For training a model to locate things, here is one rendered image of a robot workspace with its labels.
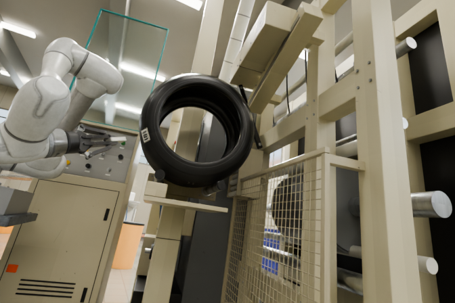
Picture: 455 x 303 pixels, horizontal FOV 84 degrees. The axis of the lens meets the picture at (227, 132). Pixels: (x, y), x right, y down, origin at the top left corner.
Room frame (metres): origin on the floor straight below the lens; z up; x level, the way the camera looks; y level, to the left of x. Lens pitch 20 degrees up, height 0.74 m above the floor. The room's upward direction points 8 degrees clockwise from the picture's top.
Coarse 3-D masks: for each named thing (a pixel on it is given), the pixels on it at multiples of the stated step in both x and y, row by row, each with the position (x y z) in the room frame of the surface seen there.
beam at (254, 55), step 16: (272, 16) 0.95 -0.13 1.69; (288, 16) 0.97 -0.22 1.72; (272, 32) 0.99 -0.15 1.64; (288, 32) 0.98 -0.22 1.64; (256, 48) 1.12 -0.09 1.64; (272, 48) 1.10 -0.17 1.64; (240, 64) 1.29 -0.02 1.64; (256, 64) 1.27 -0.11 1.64; (240, 80) 1.47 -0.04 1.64; (256, 80) 1.44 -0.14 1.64
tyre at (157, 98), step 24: (168, 96) 1.09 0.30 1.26; (192, 96) 1.37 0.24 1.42; (216, 96) 1.35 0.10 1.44; (240, 96) 1.19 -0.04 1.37; (144, 120) 1.09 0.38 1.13; (240, 120) 1.19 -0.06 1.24; (144, 144) 1.12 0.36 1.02; (240, 144) 1.18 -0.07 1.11; (168, 168) 1.13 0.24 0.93; (192, 168) 1.13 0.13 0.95; (216, 168) 1.16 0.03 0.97
